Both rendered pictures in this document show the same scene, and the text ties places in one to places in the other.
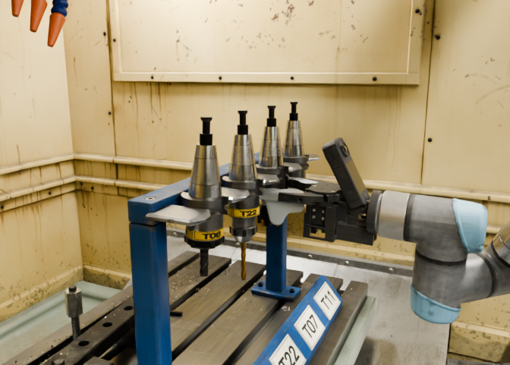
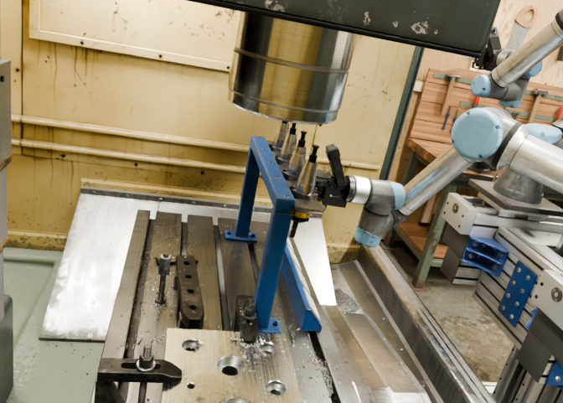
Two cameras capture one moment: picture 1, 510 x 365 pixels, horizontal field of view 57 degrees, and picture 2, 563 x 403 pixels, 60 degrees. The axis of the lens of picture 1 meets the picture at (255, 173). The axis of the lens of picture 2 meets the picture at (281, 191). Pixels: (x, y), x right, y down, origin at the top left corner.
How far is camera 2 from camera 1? 0.76 m
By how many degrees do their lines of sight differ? 38
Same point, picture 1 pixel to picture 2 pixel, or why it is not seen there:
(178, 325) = (204, 270)
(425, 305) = (369, 238)
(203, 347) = (235, 281)
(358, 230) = (339, 199)
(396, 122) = not seen: hidden behind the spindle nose
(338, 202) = (331, 183)
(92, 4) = not seen: outside the picture
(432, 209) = (382, 188)
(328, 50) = not seen: hidden behind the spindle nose
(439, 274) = (379, 221)
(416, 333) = (309, 252)
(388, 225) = (360, 197)
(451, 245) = (389, 206)
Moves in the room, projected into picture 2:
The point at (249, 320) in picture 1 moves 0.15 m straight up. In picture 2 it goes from (244, 259) to (252, 212)
